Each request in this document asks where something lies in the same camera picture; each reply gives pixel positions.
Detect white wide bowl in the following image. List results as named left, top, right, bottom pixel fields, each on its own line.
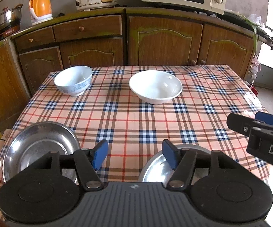
left=129, top=70, right=183, bottom=105

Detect blue patterned porcelain bowl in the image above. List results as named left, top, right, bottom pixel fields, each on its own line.
left=54, top=66, right=93, bottom=96

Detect large steel plate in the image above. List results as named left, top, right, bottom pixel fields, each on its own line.
left=2, top=121, right=80, bottom=182

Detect plaid checkered tablecloth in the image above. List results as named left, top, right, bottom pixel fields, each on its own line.
left=0, top=65, right=273, bottom=226

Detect green onion stalks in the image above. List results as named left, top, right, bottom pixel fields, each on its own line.
left=225, top=10, right=258, bottom=57

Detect white plastic bag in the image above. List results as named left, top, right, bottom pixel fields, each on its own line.
left=247, top=14, right=265, bottom=27

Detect brown wooden kitchen cabinet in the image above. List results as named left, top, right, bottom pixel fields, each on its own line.
left=0, top=7, right=270, bottom=130

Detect induction cooker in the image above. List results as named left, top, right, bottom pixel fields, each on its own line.
left=0, top=24, right=21, bottom=46

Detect orange electric kettle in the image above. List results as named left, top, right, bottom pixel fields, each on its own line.
left=29, top=0, right=53, bottom=26

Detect steel cooking pot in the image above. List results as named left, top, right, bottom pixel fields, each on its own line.
left=0, top=4, right=23, bottom=31

